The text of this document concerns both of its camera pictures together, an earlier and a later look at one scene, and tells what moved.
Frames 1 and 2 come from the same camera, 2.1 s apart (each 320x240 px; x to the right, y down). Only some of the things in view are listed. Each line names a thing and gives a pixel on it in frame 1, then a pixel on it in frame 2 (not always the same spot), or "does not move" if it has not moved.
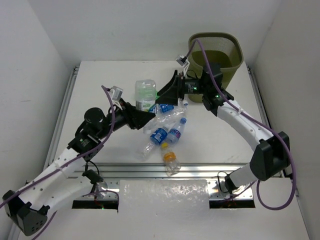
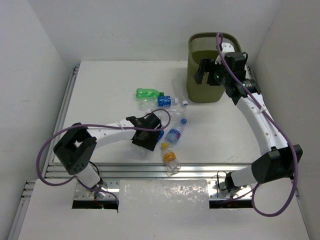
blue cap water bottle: (174, 134) does not move
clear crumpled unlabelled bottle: (164, 119) does not move
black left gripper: (128, 115) to (155, 138)
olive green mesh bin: (226, 48) does not move
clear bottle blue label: (166, 108) to (162, 101)
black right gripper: (175, 91) to (212, 67)
